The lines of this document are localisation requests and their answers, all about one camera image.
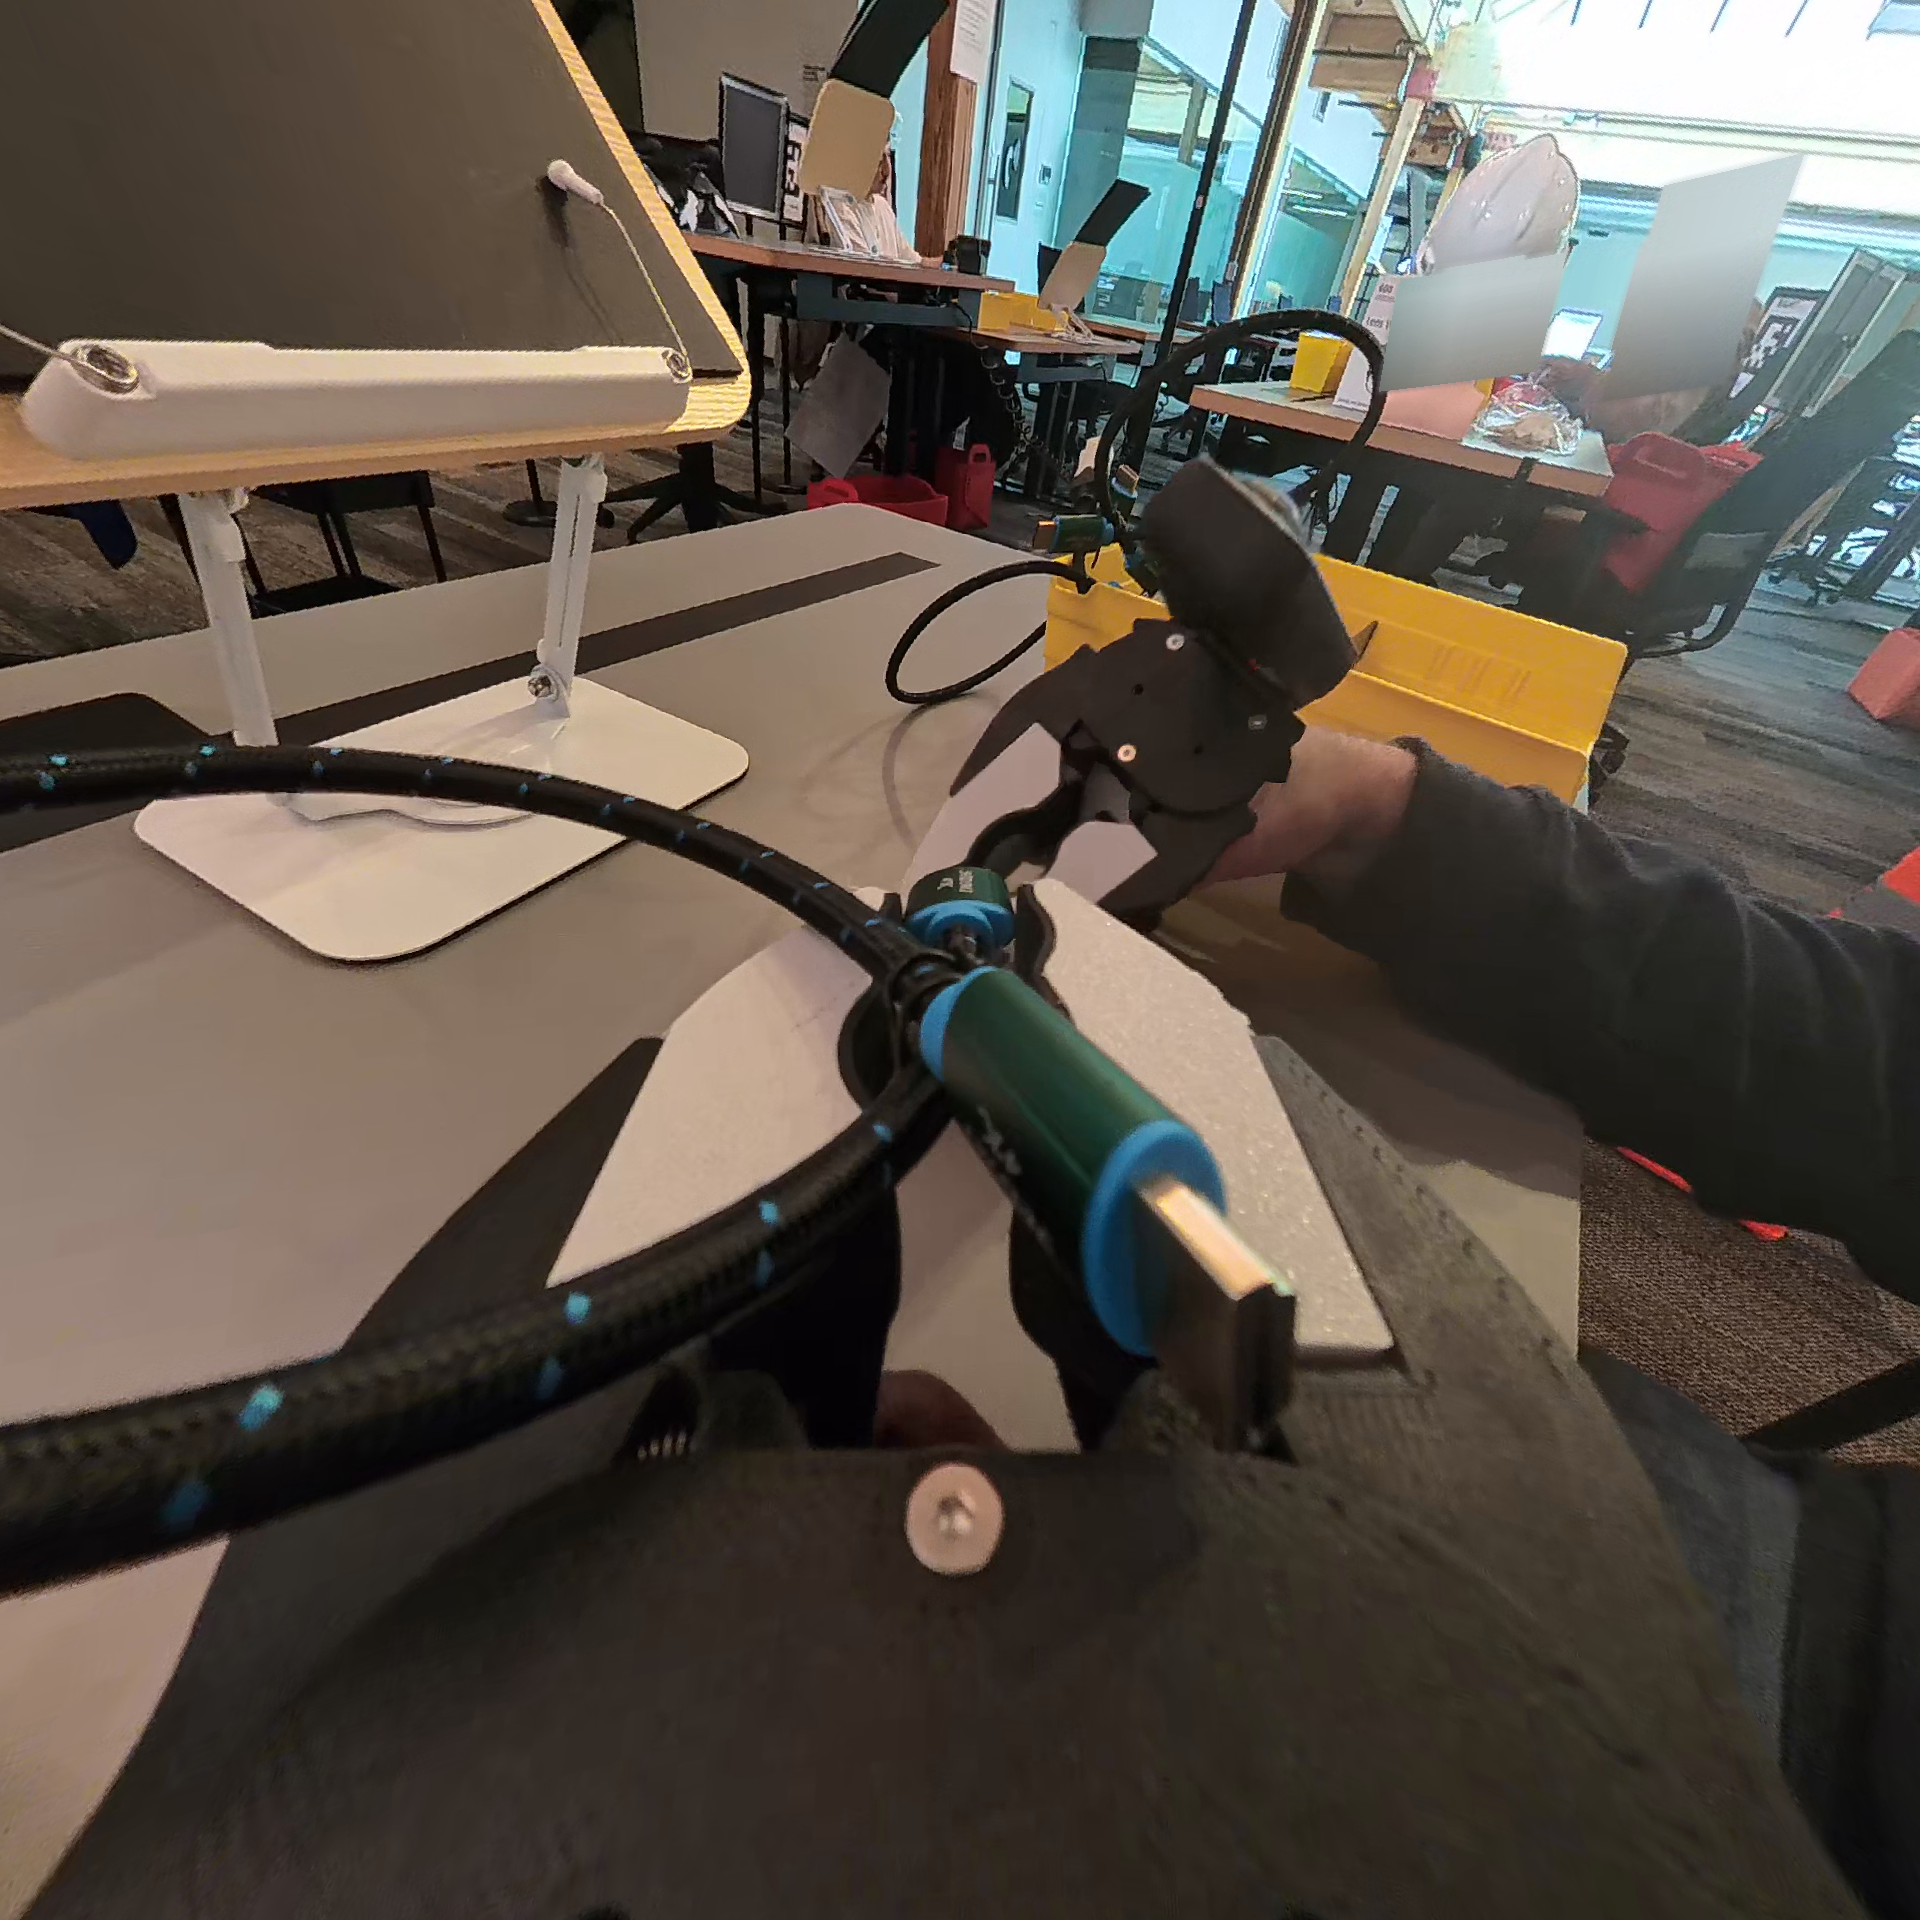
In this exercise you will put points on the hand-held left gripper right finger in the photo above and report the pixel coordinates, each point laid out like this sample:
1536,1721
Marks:
1277,1201

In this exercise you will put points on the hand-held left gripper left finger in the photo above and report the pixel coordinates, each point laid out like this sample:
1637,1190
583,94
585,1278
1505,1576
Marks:
720,1049

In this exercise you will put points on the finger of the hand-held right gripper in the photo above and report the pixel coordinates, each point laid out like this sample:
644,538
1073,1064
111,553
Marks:
992,818
1118,862

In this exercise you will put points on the person's right forearm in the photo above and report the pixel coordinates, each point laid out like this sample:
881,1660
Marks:
1651,976

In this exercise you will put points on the person's right hand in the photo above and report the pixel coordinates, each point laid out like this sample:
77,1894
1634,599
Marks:
1334,797

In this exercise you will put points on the person's left hand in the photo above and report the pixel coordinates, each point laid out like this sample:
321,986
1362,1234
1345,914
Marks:
939,1414

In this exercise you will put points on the yellow plastic bin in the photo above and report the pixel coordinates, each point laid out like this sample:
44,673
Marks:
1501,674

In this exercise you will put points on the white folding stand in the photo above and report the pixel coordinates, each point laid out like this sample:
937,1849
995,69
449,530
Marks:
449,887

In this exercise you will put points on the small yellow bin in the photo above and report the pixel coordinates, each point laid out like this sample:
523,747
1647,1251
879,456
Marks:
1322,368
1020,314

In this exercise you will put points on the long wooden desk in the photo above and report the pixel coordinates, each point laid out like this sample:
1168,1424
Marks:
1441,430
842,263

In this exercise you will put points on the grey hanging paper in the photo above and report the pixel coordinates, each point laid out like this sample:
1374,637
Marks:
842,405

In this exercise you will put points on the clear plastic bag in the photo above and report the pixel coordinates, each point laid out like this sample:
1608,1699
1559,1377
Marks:
1530,421

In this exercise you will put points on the red jacket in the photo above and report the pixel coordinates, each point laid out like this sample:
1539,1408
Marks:
1664,512

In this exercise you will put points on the black pole stand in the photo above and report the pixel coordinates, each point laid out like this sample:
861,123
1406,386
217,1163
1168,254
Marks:
1207,164

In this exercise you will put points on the person's jeans leg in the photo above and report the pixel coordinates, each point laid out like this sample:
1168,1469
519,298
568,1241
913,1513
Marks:
1725,1576

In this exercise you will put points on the white hard hat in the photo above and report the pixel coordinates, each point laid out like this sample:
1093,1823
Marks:
1501,196

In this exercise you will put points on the black office chair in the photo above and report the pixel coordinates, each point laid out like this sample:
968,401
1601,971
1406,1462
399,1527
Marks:
1787,496

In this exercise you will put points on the wooden pillar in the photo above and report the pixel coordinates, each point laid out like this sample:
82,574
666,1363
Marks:
947,135

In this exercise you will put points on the coral bag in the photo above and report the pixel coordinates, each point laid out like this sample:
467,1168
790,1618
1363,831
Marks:
1889,682

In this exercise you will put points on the black white tag board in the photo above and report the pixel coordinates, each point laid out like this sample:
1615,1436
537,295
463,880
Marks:
1787,340

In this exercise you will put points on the grey monitor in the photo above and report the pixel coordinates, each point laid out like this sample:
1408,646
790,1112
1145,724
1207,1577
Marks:
752,152

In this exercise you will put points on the white paper sign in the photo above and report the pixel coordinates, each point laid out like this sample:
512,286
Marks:
975,38

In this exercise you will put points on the wooden-edged black board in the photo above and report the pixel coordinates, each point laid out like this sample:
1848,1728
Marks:
299,152

